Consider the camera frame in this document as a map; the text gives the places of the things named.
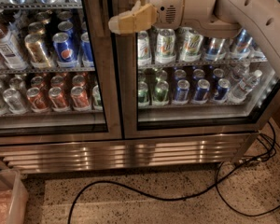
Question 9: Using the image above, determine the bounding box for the black floor cable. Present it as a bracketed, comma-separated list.
[66, 120, 280, 224]

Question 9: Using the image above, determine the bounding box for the clear plastic bin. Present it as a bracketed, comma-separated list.
[0, 170, 28, 224]

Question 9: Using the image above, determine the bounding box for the steel fridge base grille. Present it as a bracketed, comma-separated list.
[0, 132, 259, 174]

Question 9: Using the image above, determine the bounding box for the brown tea bottle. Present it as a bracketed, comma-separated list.
[0, 22, 28, 71]

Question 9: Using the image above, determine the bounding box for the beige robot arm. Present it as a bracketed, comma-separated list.
[108, 0, 280, 79]

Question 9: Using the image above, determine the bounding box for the silver blue can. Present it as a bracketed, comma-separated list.
[204, 37, 225, 61]

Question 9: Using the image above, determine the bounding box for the red soda can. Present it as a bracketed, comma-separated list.
[70, 86, 91, 111]

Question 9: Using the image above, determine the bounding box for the blue soda can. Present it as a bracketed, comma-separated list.
[173, 79, 190, 105]

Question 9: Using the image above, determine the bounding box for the diet dew can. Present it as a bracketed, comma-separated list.
[156, 29, 175, 63]
[179, 29, 203, 62]

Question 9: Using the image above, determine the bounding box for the clear water bottle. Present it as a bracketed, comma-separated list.
[228, 70, 262, 104]

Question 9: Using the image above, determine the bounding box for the glass fridge door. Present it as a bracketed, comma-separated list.
[114, 0, 280, 139]
[0, 0, 121, 147]

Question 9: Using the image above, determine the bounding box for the blue pepsi can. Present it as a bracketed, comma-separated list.
[52, 32, 78, 68]

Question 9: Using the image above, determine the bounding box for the gold soda can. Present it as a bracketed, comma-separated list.
[24, 34, 55, 69]

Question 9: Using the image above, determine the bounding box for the green soda can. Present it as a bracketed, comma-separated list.
[152, 80, 169, 105]

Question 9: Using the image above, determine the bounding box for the front diet dew can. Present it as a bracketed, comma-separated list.
[156, 29, 175, 63]

